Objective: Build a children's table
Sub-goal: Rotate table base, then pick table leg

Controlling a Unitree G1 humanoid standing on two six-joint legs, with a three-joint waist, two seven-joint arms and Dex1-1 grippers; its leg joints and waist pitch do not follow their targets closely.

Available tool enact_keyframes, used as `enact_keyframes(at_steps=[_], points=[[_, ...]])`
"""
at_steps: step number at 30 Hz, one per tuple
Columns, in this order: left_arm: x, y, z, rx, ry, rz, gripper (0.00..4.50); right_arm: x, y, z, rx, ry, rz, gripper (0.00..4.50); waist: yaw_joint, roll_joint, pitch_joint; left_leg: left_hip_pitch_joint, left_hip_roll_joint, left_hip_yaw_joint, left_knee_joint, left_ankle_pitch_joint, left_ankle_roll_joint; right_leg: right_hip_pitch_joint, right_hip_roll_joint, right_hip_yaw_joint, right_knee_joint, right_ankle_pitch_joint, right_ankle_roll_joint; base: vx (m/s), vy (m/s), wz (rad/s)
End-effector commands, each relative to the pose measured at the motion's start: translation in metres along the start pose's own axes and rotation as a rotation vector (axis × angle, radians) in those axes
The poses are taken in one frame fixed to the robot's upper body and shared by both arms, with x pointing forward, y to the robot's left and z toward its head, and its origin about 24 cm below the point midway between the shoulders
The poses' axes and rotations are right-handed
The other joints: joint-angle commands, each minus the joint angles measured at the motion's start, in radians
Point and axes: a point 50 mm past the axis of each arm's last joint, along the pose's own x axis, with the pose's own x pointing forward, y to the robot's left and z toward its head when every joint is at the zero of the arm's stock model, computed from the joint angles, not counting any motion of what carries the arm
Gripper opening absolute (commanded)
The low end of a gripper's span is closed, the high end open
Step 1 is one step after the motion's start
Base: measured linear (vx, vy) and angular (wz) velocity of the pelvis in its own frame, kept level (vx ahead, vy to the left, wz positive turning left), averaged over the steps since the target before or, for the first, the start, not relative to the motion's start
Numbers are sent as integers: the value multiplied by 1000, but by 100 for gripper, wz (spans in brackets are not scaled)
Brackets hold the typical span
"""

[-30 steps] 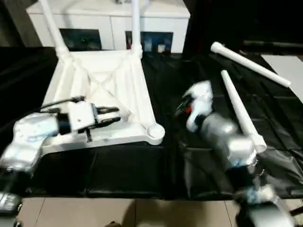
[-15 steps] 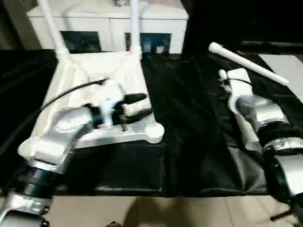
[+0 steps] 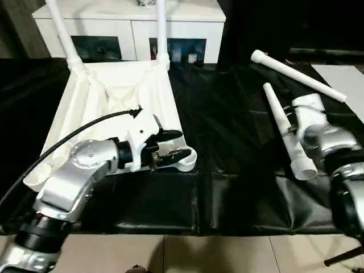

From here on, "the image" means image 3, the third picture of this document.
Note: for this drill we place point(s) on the white plastic table leg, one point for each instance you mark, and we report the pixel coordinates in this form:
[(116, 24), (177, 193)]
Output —
[(162, 28), (281, 122), (61, 28), (301, 77)]

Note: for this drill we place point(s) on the white plastic table top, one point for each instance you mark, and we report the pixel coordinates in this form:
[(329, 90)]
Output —
[(114, 96)]

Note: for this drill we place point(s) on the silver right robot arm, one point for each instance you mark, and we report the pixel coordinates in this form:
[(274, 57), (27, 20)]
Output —
[(330, 142)]

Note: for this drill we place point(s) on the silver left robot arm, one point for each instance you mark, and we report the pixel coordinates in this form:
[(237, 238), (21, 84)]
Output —
[(74, 176)]

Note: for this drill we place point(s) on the black work mat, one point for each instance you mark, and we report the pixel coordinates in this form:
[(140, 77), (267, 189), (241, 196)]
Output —
[(227, 170)]

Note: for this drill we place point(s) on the white side table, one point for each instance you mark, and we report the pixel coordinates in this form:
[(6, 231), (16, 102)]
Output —
[(352, 85)]

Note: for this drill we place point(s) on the black stand leg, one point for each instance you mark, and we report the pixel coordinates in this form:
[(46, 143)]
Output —
[(344, 257)]

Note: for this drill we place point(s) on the white cabinet with glass doors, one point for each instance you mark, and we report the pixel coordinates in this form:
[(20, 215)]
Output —
[(102, 11)]

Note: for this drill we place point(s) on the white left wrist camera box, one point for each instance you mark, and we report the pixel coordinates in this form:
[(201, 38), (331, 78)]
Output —
[(142, 136)]

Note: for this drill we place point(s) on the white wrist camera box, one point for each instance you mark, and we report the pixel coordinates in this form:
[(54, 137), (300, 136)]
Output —
[(142, 136), (307, 111)]

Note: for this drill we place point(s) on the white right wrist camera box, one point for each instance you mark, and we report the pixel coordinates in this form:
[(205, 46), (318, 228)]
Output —
[(307, 111)]

